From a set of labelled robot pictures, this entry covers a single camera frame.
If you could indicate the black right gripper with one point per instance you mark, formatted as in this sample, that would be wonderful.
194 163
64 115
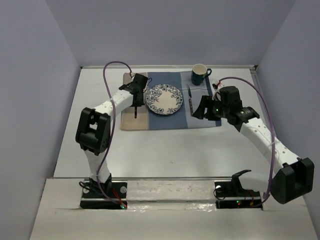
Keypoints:
206 103

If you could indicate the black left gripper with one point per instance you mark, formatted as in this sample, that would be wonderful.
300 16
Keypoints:
140 103

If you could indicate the steel fork patterned handle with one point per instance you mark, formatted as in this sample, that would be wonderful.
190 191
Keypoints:
135 112

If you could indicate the steel knife patterned handle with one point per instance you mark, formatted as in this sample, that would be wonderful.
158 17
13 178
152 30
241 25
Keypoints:
190 100

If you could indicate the blue beige checked cloth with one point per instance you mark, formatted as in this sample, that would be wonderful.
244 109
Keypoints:
182 119

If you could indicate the blue floral ceramic plate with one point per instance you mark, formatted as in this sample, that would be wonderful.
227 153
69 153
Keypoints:
164 99

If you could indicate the teal mug white inside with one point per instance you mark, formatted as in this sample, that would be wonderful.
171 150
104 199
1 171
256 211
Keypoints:
199 73

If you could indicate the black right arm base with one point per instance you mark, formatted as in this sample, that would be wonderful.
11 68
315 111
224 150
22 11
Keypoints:
226 197

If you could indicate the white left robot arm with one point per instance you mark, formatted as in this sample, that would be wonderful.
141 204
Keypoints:
94 132

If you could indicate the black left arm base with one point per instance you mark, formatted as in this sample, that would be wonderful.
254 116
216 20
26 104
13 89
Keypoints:
93 199

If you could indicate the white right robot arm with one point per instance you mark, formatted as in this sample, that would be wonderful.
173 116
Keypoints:
290 176

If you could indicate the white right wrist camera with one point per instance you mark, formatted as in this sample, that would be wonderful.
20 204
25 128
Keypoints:
216 87

